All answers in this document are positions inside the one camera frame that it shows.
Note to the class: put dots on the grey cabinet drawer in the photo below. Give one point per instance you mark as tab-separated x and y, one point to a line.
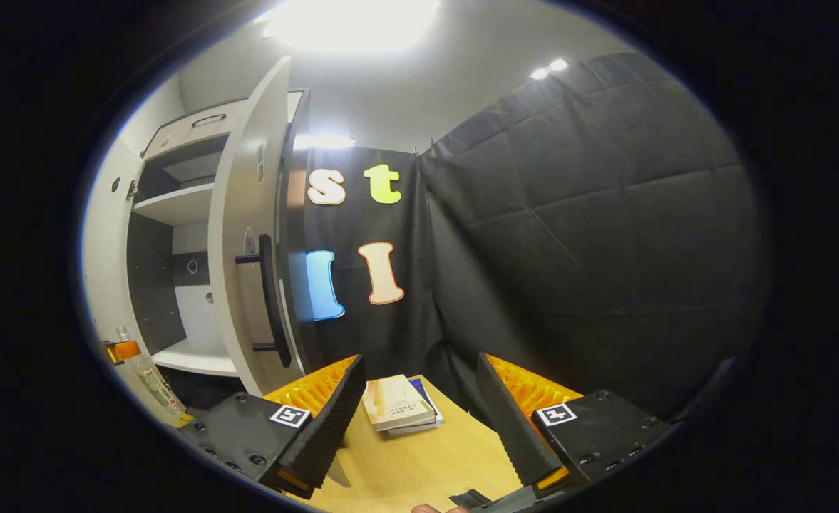
191	135

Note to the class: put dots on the ceiling light behind cabinet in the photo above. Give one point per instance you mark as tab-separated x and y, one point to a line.
325	142

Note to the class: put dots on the metal door hinge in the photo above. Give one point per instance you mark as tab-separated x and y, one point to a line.
132	189

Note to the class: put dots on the clear glass bottle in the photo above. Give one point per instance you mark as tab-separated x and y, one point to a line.
152	377

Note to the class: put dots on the blue and white book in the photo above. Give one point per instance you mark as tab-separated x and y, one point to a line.
430	417

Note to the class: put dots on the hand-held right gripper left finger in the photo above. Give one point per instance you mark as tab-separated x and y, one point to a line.
326	434

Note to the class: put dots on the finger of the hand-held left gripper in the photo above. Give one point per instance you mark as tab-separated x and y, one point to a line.
125	350

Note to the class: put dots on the large ceiling light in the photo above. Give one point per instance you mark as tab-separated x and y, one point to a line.
351	25

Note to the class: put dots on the grey cabinet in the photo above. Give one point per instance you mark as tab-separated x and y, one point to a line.
177	206

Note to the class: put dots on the beige book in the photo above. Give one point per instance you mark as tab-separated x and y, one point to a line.
398	402

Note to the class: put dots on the small ceiling light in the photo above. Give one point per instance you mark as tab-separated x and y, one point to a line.
549	68

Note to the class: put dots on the black backdrop cloth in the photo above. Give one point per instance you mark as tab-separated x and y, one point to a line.
569	249

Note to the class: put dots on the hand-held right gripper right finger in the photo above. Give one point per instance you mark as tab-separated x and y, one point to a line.
512	427

